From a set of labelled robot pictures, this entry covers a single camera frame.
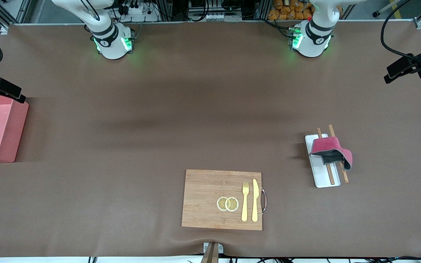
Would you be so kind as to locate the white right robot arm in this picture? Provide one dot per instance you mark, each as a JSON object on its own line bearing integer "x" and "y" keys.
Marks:
{"x": 112, "y": 44}

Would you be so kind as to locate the red cloth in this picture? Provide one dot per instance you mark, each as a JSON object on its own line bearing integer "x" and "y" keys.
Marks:
{"x": 329, "y": 146}

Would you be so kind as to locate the white power strip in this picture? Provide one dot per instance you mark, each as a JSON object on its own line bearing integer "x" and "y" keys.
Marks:
{"x": 137, "y": 10}

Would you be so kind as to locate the lemon slice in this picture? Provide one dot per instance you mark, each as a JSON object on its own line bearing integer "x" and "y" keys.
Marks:
{"x": 220, "y": 204}
{"x": 232, "y": 204}

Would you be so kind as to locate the pile of orange items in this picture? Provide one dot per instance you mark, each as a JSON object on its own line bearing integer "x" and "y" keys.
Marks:
{"x": 291, "y": 10}

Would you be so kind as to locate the yellow knife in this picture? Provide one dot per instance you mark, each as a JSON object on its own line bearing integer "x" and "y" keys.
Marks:
{"x": 255, "y": 201}

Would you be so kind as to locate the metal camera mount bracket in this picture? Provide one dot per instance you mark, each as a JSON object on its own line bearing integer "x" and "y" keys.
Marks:
{"x": 212, "y": 252}

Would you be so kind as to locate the white rod black tip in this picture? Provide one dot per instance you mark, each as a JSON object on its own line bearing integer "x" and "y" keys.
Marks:
{"x": 384, "y": 10}

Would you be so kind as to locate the brown table mat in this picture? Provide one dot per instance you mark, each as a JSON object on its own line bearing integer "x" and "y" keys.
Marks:
{"x": 159, "y": 109}

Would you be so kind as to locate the white rectangular tray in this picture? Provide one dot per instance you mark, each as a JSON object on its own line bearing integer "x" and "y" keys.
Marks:
{"x": 320, "y": 175}

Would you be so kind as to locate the wooden cutting board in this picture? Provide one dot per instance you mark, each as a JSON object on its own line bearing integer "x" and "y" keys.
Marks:
{"x": 203, "y": 197}

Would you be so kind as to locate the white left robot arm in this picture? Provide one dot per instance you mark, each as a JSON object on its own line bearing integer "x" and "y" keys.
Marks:
{"x": 311, "y": 44}

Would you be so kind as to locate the yellow fork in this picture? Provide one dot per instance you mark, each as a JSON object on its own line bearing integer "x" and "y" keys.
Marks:
{"x": 245, "y": 208}

